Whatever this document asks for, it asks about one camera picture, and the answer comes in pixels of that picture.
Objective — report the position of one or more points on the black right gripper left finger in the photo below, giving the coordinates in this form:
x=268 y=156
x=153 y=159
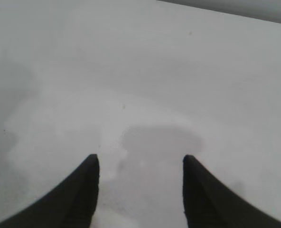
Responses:
x=69 y=202

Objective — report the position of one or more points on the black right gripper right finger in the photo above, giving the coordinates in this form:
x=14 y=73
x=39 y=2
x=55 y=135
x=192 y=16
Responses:
x=209 y=202

